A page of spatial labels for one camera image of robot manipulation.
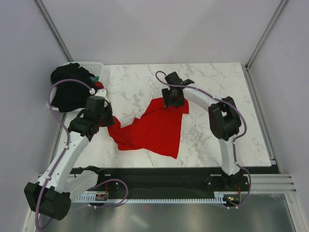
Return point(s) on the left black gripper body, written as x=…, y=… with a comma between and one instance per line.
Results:
x=105, y=118

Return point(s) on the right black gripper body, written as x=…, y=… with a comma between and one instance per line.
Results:
x=167, y=94

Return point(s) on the red t shirt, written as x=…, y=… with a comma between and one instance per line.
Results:
x=157, y=130

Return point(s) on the white plastic basket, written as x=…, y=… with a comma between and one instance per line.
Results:
x=79, y=87

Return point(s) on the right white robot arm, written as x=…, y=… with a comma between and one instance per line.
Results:
x=224, y=118

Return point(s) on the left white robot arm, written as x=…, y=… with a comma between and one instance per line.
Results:
x=53, y=192

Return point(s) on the red cloth in basket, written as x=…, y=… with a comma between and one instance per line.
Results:
x=99, y=85

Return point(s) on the black t shirt pile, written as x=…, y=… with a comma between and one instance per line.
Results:
x=70, y=89

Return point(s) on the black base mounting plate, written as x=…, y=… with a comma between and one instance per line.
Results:
x=169, y=182

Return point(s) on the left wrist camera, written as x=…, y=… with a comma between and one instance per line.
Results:
x=99, y=93

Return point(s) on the white slotted cable duct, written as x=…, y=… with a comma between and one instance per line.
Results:
x=97, y=198

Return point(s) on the left aluminium frame post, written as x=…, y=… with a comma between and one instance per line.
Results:
x=53, y=29

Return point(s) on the aluminium frame post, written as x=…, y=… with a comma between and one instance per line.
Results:
x=53, y=29
x=267, y=31

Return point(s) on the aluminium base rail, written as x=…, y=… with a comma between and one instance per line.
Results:
x=256, y=182

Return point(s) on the right aluminium frame post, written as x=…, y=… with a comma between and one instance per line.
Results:
x=267, y=31

